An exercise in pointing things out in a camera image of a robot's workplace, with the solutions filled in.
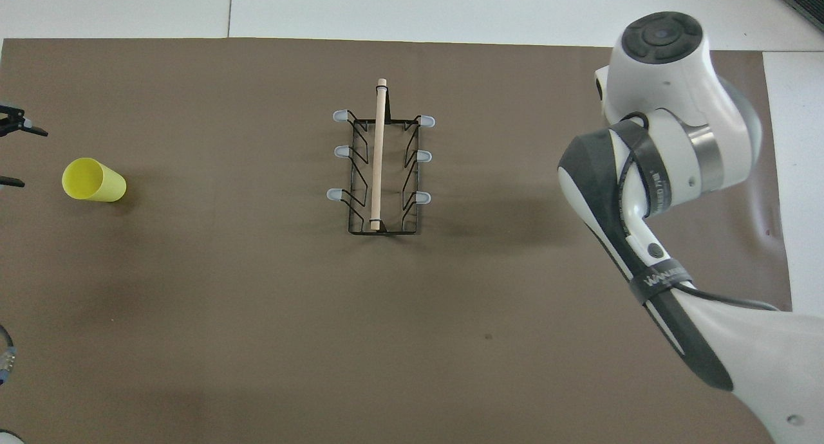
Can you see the yellow plastic cup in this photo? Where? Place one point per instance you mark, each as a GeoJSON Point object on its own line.
{"type": "Point", "coordinates": [96, 181]}

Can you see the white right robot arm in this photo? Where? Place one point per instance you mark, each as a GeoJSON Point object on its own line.
{"type": "Point", "coordinates": [676, 109]}

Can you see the brown table mat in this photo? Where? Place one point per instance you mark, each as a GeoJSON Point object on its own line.
{"type": "Point", "coordinates": [257, 302]}

